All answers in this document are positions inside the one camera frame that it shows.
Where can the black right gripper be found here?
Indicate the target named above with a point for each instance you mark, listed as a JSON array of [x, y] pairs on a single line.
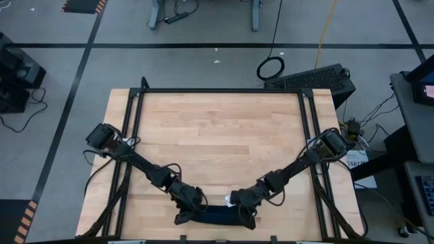
[[249, 197]]

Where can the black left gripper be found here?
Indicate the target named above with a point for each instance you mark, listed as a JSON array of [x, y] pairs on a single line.
[[188, 199]]

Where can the white handwritten paper tag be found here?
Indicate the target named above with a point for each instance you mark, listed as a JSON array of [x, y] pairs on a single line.
[[229, 202]]

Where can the navy blue towel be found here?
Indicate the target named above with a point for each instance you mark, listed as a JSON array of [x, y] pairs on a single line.
[[220, 217]]

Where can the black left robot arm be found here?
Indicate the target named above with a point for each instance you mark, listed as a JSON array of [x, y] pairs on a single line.
[[142, 166]]

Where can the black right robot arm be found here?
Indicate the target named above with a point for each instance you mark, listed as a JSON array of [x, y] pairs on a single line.
[[298, 162]]

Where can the silver aluminium extrusion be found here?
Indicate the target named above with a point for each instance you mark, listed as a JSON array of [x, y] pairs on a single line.
[[127, 242], [315, 242]]

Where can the white printed paper sheet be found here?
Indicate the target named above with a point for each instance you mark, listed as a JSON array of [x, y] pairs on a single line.
[[359, 161]]

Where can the black power adapter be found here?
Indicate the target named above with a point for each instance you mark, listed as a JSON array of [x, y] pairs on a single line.
[[353, 127]]

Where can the black desk base bar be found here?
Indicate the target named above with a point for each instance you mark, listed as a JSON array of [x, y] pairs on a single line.
[[383, 162]]

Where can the black caster wheel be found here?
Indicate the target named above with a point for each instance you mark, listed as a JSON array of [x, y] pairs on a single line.
[[403, 232]]

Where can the black perforated computer tower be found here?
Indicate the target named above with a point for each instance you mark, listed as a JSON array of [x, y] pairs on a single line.
[[312, 79]]

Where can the grey side table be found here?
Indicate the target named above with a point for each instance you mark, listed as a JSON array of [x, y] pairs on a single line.
[[412, 203]]

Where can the black orange-striped floor mat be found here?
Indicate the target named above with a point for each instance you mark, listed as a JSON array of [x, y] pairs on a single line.
[[83, 6], [10, 220]]

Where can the grey desk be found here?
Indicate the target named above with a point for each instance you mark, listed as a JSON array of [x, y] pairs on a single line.
[[417, 128]]

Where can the black power strip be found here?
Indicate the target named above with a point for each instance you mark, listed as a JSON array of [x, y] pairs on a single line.
[[176, 18]]

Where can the grey desk leg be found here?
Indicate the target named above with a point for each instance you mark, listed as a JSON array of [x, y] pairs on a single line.
[[255, 17], [156, 15]]

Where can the black display screen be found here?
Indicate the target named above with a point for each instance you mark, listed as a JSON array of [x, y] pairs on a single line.
[[424, 89]]

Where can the black equipment stack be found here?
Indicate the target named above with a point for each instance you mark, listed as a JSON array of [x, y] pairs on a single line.
[[17, 67]]

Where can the black rail clamp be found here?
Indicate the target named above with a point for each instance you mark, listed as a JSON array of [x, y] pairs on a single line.
[[273, 239], [183, 239]]

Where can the silver mounting bracket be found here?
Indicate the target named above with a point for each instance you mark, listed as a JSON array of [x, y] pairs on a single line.
[[310, 140], [126, 139]]

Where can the black aluminium table frame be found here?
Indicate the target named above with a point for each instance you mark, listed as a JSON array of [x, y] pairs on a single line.
[[220, 90]]

